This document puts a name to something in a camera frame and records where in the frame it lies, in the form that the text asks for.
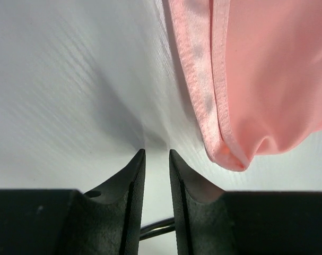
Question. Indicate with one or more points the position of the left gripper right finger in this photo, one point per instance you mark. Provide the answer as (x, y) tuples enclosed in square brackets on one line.
[(209, 220)]

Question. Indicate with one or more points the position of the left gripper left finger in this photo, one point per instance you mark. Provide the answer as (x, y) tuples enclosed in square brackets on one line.
[(104, 220)]

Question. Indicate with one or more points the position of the pink cloth napkin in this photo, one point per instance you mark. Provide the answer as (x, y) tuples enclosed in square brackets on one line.
[(253, 70)]

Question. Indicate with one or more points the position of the black handled knife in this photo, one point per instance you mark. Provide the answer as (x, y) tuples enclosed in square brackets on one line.
[(158, 228)]

